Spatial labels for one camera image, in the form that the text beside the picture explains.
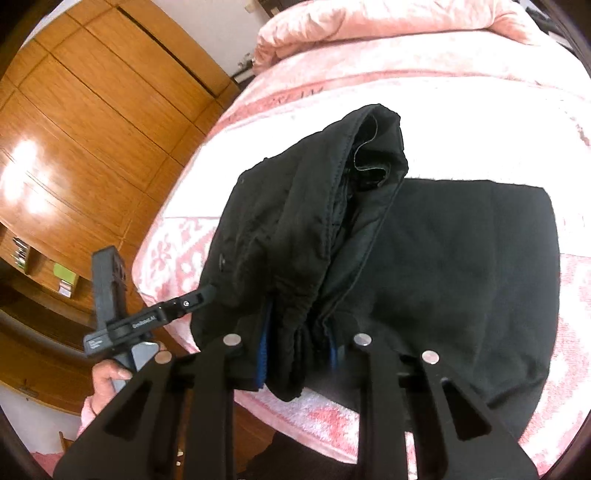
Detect pink patterned bed blanket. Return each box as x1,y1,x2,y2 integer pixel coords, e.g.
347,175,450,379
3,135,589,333
131,31,590,474

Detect wooden wardrobe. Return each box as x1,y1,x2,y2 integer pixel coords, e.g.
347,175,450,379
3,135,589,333
1,1,238,414

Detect black pants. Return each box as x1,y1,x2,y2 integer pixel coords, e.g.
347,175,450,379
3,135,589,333
190,104,408,401

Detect pink sleeve forearm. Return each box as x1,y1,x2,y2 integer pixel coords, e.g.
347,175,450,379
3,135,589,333
76,396,96,437

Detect person's left hand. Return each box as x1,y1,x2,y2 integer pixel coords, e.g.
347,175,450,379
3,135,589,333
89,359,133,415

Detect pink crumpled duvet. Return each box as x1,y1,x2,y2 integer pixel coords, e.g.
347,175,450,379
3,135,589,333
253,1,542,74

